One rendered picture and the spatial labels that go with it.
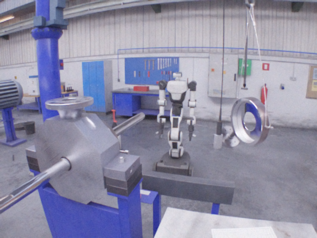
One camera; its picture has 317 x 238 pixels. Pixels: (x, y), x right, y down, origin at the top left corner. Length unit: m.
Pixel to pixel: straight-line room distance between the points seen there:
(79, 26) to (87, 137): 7.19
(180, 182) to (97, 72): 5.75
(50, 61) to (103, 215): 2.31
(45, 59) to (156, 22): 4.24
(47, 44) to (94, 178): 2.31
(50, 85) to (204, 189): 2.44
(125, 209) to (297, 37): 6.01
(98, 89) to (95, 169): 5.82
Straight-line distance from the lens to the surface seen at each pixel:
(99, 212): 1.24
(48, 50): 3.04
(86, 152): 1.02
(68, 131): 1.05
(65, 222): 1.53
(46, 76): 3.03
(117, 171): 0.97
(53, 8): 3.04
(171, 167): 2.94
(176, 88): 2.79
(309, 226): 1.20
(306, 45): 6.47
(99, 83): 6.71
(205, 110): 6.13
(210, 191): 1.35
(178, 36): 6.25
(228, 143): 1.80
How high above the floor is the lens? 1.58
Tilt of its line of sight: 15 degrees down
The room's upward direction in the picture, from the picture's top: straight up
